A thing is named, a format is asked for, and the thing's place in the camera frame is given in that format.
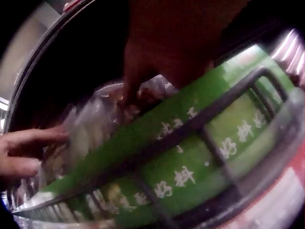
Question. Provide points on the clear plastic food packet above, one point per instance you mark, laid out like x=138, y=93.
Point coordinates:
x=95, y=124

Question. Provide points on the green carton with white print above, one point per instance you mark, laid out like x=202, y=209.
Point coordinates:
x=181, y=152

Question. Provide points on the person's right fingers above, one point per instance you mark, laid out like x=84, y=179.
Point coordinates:
x=131, y=83

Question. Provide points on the person's left hand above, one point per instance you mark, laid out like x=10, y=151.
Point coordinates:
x=16, y=152

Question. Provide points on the pink striped packet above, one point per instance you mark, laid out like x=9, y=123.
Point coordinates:
x=292, y=52

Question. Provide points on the person's right hand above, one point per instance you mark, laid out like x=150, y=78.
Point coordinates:
x=166, y=43

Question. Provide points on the red and white packet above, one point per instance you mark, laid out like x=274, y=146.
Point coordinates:
x=283, y=198

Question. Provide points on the person's left fingers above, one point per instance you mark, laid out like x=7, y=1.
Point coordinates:
x=35, y=139

